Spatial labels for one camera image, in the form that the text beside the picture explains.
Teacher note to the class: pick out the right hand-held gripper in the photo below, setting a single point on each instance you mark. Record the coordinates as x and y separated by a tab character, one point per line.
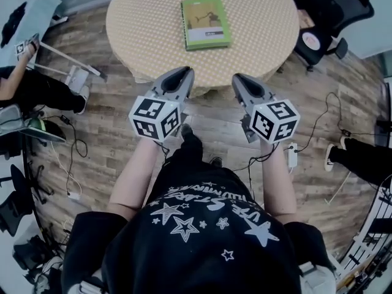
272	121

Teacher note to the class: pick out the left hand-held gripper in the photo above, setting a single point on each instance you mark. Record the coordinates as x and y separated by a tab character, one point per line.
153	118

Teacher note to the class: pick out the green book with yellow picture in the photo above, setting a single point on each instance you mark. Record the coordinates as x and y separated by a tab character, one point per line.
205	17

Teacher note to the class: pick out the person's left forearm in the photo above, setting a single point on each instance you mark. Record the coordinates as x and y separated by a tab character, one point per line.
134	176

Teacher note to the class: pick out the person's right forearm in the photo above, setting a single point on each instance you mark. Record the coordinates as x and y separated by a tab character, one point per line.
277	182

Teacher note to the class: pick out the person's left black shoe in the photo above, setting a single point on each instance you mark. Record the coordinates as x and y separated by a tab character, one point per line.
186	130

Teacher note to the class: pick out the person's black shoe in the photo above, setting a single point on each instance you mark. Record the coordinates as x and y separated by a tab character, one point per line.
216	161
186	130

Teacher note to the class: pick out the person's black trousers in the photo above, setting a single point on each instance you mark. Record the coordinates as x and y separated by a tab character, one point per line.
191	147

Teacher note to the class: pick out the round table with yellow cloth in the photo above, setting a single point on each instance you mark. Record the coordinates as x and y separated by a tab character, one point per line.
147	26

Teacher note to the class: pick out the white power strip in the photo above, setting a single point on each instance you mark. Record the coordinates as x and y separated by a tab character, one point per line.
292	155
74	196

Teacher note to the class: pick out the person's right black shoe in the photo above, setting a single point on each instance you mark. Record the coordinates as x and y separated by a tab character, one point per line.
216	161

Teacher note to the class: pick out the black bag round white patch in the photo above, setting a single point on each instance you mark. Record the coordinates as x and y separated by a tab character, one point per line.
310	41

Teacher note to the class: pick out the black power adapter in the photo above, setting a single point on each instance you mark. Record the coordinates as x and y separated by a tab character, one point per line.
65	119

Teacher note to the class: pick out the thin white rod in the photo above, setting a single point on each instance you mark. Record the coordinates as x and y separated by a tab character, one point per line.
340	188

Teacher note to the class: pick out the green and black helmet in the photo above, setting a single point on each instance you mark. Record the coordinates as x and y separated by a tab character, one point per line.
43	130

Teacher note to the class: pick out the light blue covered table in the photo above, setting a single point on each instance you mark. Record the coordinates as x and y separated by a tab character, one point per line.
33	14

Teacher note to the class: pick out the person's black star-print shirt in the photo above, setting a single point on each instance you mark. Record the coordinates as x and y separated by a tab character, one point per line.
199	250

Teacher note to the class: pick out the white metal rack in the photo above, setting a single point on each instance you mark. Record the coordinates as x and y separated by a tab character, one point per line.
367	243

